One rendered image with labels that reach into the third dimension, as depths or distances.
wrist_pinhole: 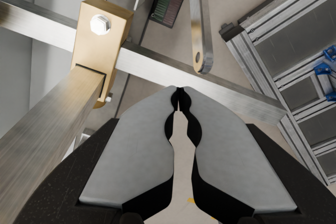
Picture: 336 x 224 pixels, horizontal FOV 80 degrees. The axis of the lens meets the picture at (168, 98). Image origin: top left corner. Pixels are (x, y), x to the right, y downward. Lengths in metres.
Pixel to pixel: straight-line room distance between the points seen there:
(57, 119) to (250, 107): 0.24
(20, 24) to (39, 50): 0.29
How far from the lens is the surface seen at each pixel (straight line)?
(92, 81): 0.24
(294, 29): 1.03
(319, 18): 1.07
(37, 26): 0.29
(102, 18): 0.24
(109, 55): 0.25
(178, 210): 2.23
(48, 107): 0.20
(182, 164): 1.70
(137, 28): 0.40
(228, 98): 0.29
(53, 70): 0.59
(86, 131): 0.54
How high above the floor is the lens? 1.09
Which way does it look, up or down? 58 degrees down
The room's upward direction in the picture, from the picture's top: 178 degrees counter-clockwise
